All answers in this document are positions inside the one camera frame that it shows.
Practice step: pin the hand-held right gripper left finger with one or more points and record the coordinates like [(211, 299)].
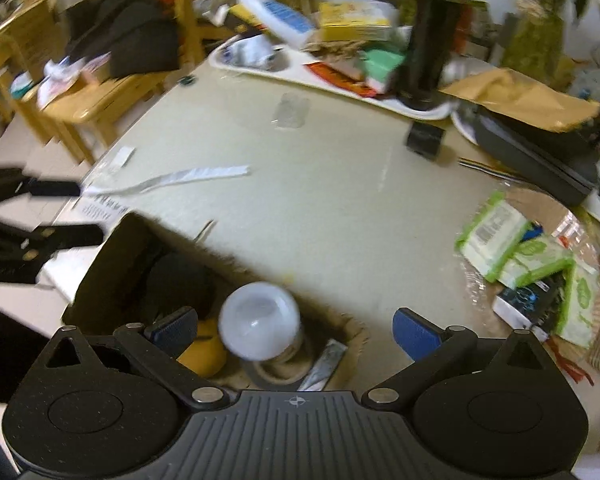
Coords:
[(177, 332)]

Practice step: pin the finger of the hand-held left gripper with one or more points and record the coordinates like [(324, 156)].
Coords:
[(65, 239), (55, 188)]

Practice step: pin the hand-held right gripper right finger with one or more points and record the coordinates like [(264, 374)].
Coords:
[(415, 334)]

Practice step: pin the black cylindrical container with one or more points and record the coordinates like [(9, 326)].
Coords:
[(180, 285)]

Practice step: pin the brown cardboard box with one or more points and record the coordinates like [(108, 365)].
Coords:
[(130, 260)]

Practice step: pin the white-lidded plastic jar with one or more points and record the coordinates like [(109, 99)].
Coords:
[(257, 317)]

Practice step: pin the marble-patterned bar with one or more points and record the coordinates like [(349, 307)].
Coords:
[(325, 367)]

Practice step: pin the dark tape roll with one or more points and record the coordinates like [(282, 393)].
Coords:
[(280, 372)]

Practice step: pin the white paper pad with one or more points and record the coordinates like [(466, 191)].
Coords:
[(67, 272)]

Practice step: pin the yellow round object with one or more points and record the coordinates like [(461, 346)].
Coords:
[(205, 352)]

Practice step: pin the printed paper sheet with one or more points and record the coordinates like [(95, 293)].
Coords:
[(102, 207)]

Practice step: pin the small white paper slip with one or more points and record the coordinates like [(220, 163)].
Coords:
[(123, 155)]

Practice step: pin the wooden chair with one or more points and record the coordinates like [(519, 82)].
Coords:
[(110, 100)]

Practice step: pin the black box with blue print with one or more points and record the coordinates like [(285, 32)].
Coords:
[(527, 302)]

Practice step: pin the large green wet wipes pack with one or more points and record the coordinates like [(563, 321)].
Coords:
[(490, 235)]

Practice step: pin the long white paper strip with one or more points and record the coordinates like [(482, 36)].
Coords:
[(180, 177)]

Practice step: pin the black cloth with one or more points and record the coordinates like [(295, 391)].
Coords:
[(125, 35)]

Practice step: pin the small black knob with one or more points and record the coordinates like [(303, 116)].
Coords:
[(187, 80)]

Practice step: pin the black cylindrical cap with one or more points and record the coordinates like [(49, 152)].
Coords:
[(425, 140)]

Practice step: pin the black hard case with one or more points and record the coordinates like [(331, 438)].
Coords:
[(535, 155)]

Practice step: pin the white sock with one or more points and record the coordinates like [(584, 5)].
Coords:
[(250, 52)]

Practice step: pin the clear plastic packet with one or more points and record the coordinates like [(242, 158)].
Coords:
[(291, 110)]

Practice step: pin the brown paper envelope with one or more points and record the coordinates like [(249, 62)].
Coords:
[(520, 95)]

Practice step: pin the red foil packet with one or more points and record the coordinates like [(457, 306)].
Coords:
[(342, 77)]

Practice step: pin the mint green box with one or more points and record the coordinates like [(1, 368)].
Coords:
[(382, 67)]

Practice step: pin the white tray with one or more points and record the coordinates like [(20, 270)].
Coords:
[(300, 72)]

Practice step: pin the white bottle with blue label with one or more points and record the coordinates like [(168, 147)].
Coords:
[(275, 15)]

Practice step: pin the black thermos flask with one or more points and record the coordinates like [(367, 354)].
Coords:
[(430, 35)]

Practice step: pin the yellow cardboard box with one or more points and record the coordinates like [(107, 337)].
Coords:
[(352, 20)]

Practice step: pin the wrapped green plant bundle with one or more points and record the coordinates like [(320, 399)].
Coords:
[(540, 25)]

